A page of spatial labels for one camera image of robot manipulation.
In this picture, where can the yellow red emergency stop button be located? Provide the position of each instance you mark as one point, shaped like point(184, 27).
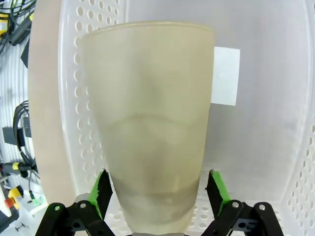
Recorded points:
point(13, 196)

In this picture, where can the white perforated plastic basket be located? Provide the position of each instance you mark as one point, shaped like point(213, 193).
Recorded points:
point(265, 98)

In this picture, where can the beige brown plastic cup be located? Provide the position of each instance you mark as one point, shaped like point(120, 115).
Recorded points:
point(147, 110)

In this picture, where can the white paper label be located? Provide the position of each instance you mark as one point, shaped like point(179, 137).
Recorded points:
point(226, 73)

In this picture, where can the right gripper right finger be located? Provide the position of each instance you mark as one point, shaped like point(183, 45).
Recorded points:
point(219, 196)

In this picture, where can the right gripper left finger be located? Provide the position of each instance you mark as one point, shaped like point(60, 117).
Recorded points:
point(98, 196)

